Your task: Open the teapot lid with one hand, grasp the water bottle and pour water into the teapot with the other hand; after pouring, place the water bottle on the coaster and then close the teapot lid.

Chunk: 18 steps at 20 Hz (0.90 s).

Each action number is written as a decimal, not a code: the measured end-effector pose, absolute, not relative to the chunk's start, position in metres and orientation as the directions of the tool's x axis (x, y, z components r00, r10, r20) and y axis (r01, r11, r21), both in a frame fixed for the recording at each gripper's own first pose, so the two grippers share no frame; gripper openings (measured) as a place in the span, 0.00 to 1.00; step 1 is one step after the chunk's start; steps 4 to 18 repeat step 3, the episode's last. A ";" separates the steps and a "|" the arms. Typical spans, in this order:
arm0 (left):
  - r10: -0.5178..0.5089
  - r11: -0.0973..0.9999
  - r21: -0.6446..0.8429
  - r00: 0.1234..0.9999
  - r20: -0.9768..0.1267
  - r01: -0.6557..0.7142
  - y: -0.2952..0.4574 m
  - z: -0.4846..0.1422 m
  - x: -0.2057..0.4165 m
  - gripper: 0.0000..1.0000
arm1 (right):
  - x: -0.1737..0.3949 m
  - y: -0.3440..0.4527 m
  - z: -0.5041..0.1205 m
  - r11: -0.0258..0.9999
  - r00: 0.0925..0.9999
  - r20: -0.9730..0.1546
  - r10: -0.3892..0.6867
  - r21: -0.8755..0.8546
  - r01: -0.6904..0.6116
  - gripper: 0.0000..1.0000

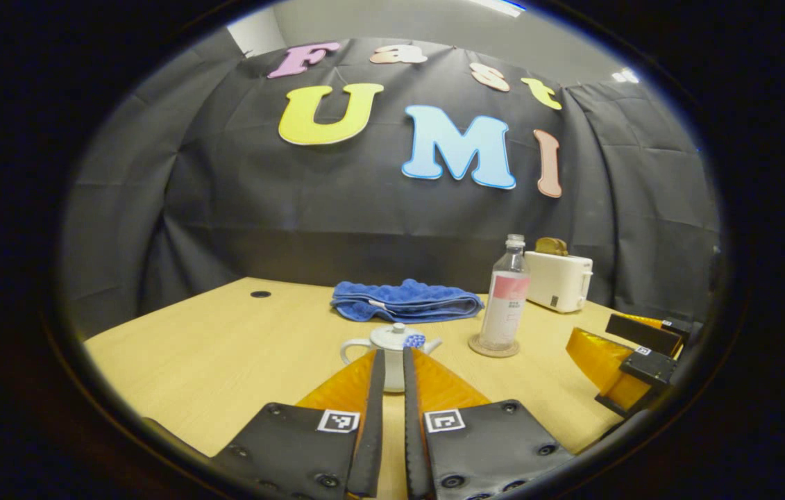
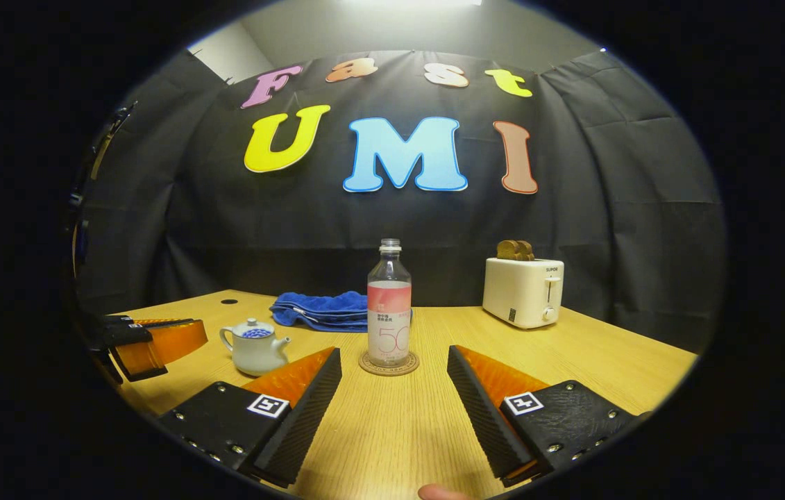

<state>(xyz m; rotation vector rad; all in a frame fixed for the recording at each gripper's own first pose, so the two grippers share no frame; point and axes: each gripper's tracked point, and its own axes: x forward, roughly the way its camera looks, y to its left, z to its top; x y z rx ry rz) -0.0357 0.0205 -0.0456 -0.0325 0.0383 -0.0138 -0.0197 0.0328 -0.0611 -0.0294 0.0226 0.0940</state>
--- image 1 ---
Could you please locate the black backdrop cloth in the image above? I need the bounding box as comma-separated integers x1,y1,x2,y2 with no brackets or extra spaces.
59,38,723,341

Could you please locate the white toaster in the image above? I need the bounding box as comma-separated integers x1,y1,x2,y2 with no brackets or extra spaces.
524,250,594,313

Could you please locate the blue folded towel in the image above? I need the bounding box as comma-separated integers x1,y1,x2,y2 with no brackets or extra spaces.
330,278,484,324

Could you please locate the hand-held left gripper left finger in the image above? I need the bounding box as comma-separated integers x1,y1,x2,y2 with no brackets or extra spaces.
209,349,387,500

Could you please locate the white teacup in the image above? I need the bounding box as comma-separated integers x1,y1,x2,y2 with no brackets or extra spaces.
340,323,443,394

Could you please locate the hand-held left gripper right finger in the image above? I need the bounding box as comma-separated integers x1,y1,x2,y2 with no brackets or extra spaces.
402,347,577,500

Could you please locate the clear water bottle pink label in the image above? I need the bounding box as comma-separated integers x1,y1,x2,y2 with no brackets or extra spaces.
479,234,530,350

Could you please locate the round brown coaster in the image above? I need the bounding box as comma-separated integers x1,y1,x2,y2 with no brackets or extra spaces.
469,335,521,358

